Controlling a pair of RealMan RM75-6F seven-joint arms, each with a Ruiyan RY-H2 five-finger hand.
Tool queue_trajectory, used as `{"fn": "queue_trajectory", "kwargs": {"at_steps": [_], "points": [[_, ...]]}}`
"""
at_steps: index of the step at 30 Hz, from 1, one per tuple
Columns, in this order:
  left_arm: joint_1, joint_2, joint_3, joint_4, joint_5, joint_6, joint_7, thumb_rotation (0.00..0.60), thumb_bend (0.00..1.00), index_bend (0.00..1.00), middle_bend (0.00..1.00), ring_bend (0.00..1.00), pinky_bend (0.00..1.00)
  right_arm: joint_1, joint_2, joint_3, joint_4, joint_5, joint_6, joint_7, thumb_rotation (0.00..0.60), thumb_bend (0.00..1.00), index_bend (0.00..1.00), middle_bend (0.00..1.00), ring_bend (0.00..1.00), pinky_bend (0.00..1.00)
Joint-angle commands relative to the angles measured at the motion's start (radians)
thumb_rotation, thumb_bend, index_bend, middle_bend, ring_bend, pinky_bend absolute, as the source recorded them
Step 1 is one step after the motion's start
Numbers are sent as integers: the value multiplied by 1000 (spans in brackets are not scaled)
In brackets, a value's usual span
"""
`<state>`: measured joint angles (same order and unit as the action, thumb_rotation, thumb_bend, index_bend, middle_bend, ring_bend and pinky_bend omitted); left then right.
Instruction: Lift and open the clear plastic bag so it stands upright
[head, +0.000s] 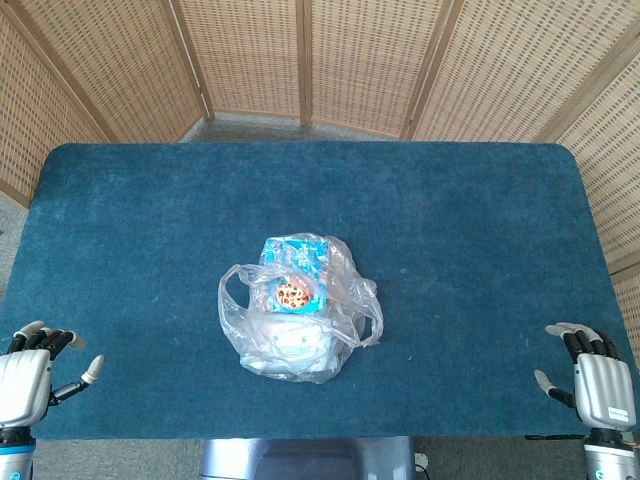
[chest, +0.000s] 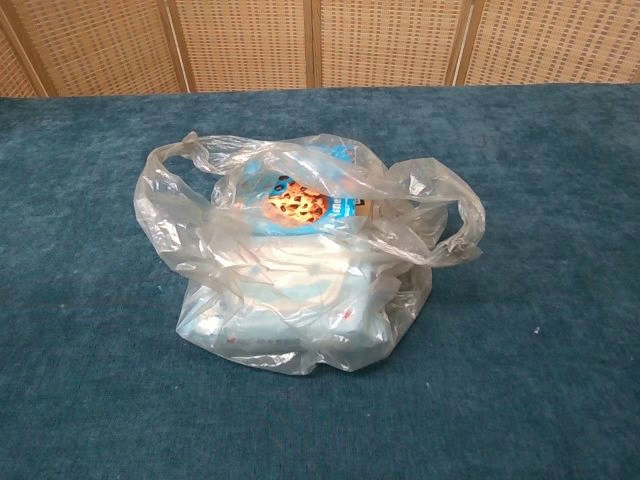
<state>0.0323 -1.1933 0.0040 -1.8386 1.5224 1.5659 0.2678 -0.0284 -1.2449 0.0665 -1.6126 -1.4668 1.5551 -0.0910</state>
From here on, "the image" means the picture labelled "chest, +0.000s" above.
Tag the blue cookie package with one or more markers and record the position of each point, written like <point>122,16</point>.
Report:
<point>295,205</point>

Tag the brown snack box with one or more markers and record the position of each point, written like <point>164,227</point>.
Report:
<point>369,207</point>

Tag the white tissue pack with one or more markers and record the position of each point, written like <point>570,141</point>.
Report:
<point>280,300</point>

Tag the clear plastic shopping bag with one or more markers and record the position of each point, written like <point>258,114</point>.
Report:
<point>225,240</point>

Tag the woven bamboo screen panel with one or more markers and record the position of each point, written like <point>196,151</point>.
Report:
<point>560,40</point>
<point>12,75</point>
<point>390,40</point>
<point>100,45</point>
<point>245,45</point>

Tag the blue velvet table cloth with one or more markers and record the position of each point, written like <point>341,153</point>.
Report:
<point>75,350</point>

